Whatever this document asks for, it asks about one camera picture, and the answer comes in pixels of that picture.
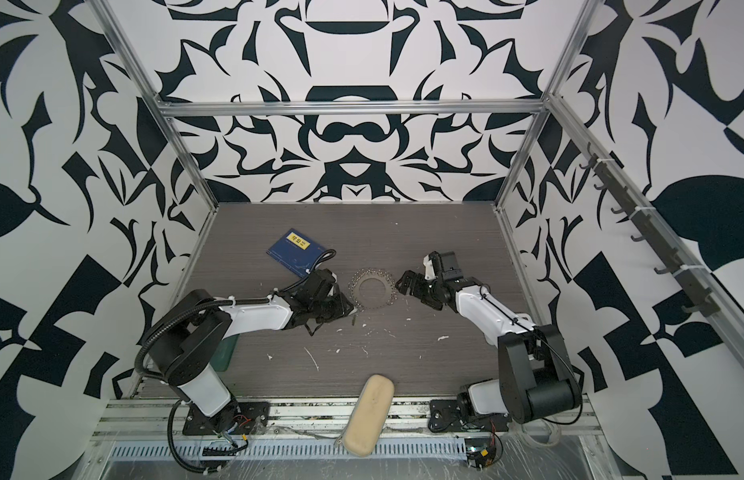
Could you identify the beige oblong pouch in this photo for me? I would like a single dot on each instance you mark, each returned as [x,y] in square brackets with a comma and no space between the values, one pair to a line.
[369,416]

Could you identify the perforated white cable tray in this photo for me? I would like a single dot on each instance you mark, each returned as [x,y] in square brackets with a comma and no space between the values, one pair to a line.
[449,448]

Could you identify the green case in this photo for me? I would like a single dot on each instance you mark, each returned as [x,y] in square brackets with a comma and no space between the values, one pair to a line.
[222,357]

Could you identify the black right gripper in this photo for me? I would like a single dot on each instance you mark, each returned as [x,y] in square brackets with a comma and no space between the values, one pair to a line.
[409,276]

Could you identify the black wall hook rail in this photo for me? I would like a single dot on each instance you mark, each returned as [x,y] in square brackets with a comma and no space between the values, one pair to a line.
[654,230]

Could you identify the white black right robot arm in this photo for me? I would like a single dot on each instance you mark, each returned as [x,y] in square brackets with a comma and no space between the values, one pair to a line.
[536,380]

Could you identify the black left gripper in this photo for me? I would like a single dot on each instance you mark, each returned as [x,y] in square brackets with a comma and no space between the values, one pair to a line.
[343,309]

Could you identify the blue notebook with yellow label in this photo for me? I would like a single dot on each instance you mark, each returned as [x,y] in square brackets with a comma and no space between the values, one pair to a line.
[296,252]

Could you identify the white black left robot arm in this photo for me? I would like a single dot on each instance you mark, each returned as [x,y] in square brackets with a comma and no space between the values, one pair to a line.
[178,349]

